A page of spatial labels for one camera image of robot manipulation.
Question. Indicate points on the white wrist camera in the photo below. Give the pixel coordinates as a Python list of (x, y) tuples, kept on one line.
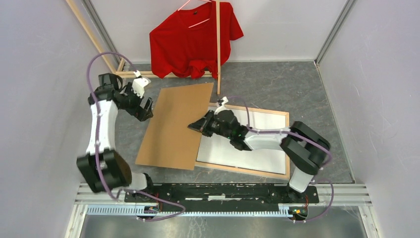
[(139, 84), (221, 105)]

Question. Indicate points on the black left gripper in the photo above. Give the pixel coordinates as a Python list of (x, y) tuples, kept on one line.
[(142, 114)]

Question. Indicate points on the right aluminium corner post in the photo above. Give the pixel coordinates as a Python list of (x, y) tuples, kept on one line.
[(348, 6)]

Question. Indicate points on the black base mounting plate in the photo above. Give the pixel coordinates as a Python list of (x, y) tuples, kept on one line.
[(268, 192)]

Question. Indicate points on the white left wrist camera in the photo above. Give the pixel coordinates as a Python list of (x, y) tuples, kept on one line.
[(139, 84)]

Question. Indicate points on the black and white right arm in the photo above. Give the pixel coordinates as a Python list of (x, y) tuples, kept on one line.
[(306, 148)]

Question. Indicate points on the wooden clothes rack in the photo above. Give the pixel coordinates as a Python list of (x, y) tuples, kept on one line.
[(122, 61)]

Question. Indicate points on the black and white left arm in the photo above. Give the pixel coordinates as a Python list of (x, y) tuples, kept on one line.
[(102, 167)]

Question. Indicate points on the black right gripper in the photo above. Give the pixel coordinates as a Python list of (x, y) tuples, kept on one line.
[(199, 125)]

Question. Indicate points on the aluminium rail frame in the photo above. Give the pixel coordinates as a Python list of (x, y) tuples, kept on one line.
[(226, 210)]

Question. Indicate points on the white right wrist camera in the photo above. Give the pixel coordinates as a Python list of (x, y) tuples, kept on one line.
[(221, 105)]

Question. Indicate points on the brown cardboard backing board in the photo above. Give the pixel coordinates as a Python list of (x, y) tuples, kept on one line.
[(168, 142)]

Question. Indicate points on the red t-shirt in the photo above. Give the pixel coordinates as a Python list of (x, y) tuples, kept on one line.
[(190, 52)]

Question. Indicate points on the pink clothes hanger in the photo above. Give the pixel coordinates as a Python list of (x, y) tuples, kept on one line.
[(195, 17)]

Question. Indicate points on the light wooden picture frame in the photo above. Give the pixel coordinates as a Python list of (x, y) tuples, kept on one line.
[(262, 170)]

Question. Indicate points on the aluminium corner post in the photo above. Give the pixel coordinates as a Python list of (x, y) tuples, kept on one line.
[(348, 6), (99, 26)]

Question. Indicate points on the left aluminium corner post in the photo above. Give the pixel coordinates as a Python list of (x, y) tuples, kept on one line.
[(99, 26)]

